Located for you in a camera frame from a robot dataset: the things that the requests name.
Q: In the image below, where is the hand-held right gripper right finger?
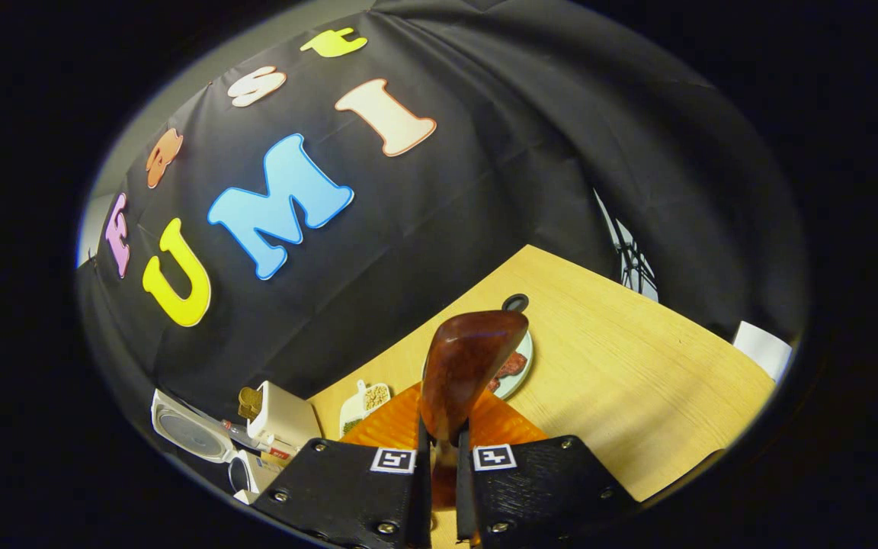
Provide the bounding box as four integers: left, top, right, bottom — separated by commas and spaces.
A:
454, 389, 638, 549

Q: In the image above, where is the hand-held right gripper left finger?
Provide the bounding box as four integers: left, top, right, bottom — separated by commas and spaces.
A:
252, 381, 432, 549

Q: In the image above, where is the white rice cooker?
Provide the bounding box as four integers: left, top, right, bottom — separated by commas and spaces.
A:
151, 389, 284, 504

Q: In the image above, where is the white toaster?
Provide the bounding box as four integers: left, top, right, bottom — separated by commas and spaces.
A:
247, 381, 323, 458

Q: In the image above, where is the white divided bean dish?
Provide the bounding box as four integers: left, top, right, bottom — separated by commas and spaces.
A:
339, 380, 392, 439

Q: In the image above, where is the clear water bottle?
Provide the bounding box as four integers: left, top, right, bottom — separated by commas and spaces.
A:
222, 419, 291, 462

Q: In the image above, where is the pale green plate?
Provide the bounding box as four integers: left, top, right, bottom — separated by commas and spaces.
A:
485, 328, 535, 401

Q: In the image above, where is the white box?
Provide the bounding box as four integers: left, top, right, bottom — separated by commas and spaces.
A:
732, 320, 794, 382

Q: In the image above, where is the black backdrop cloth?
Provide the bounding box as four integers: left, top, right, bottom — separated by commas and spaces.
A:
77, 0, 809, 489

